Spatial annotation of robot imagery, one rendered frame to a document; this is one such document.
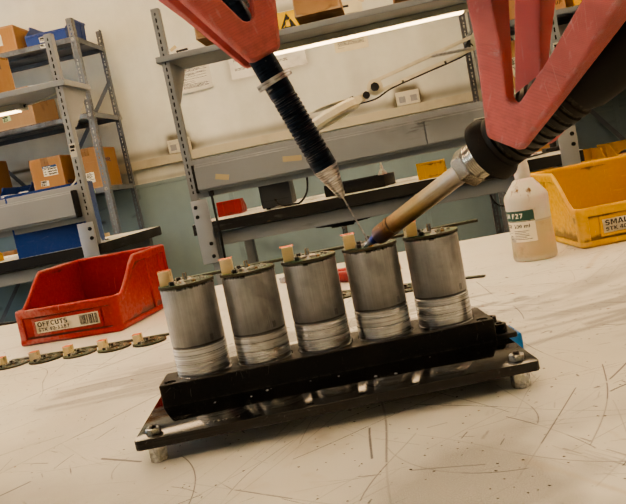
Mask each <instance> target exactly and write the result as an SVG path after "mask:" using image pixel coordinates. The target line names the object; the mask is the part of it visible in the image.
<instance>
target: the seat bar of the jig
mask: <svg viewBox="0 0 626 504"><path fill-rule="evenodd" d="M471 310H472V316H473V319H472V320H470V321H468V322H466V323H463V324H460V325H456V326H451V327H445V328H436V329H425V328H420V327H419V322H418V319H417V320H412V321H411V324H412V331H411V332H410V333H407V334H405V335H402V336H399V337H396V338H392V339H387V340H380V341H361V340H360V339H359V334H358V331H357V332H352V333H351V338H352V343H350V344H349V345H347V346H344V347H342V348H339V349H336V350H332V351H327V352H322V353H314V354H304V353H300V352H299V347H298V343H297V344H292V345H290V346H291V351H292V354H291V355H290V356H288V357H286V358H284V359H281V360H278V361H275V362H272V363H268V364H263V365H257V366H240V365H239V361H238V357H237V356H233V357H230V359H231V364H232V365H231V366H230V367H229V368H227V369H225V370H223V371H220V372H218V373H215V374H211V375H207V376H203V377H198V378H190V379H181V378H179V377H178V372H173V373H168V374H167V375H166V376H165V378H164V380H163V381H162V383H161V384H160V386H159V389H160V394H161V398H162V403H163V407H164V408H169V407H174V406H179V405H184V404H189V403H194V402H198V401H203V400H208V399H213V398H218V397H223V396H228V395H233V394H238V393H243V392H248V391H253V390H258V389H263V388H268V387H273V386H278V385H283V384H288V383H292V382H297V381H302V380H307V379H312V378H317V377H322V376H327V375H332V374H337V373H342V372H347V371H352V370H357V369H362V368H367V367H372V366H377V365H381V364H386V363H391V362H396V361H401V360H406V359H411V358H416V357H421V356H426V355H431V354H436V353H441V352H446V351H451V350H456V349H461V348H466V347H470V346H475V345H480V344H485V343H490V342H495V341H498V340H497V334H496V329H495V323H494V319H493V318H492V317H490V316H489V315H487V314H486V313H484V312H483V311H481V310H480V309H479V308H477V307H476V308H471Z"/></svg>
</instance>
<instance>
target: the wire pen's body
mask: <svg viewBox="0 0 626 504"><path fill-rule="evenodd" d="M222 1H223V2H224V3H225V4H226V5H227V6H228V7H229V8H230V9H231V10H232V11H233V12H234V13H235V14H236V15H237V16H238V17H239V18H241V19H242V20H243V21H246V22H248V21H250V20H251V18H252V17H251V13H250V11H249V10H248V8H250V3H249V1H248V0H244V1H243V0H222ZM244 2H245V3H244ZM247 7H248V8H247ZM249 64H250V65H251V67H252V69H253V71H254V72H255V74H256V76H257V77H258V79H259V81H260V82H261V85H259V86H258V87H257V89H258V91H259V92H260V93H261V92H263V91H266V93H267V94H268V96H269V98H270V99H271V101H272V102H273V103H274V105H275V108H277V111H278V112H279V113H280V114H279V115H280V116H281V117H282V120H283V121H284V123H285V125H287V128H288V129H289V132H290V133H291V134H292V137H294V140H295V141H296V144H297V145H299V149H301V152H302V153H303V154H304V155H303V156H304V157H306V161H307V162H308V164H309V166H310V167H311V169H312V171H313V173H314V174H316V173H318V172H320V171H322V170H324V169H325V168H327V167H329V166H330V165H332V164H333V163H335V162H336V159H335V158H334V156H333V154H332V153H331V151H330V149H329V147H328V146H326V142H324V139H323V138H322V135H321V134H320V133H319V130H317V127H316V126H315V125H314V124H315V123H314V122H313V121H312V118H311V117H310V115H309V113H307V112H308V111H307V109H305V106H304V105H303V103H302V101H300V97H298V94H297V93H296V92H295V90H294V87H293V85H292V84H291V82H290V80H289V78H288V76H290V75H291V74H292V72H291V70H290V68H287V69H285V70H283V68H282V66H281V65H280V63H279V61H278V59H277V58H276V56H275V54H274V53H271V54H270V55H268V56H266V57H264V58H262V59H260V60H258V61H257V62H255V63H249Z"/></svg>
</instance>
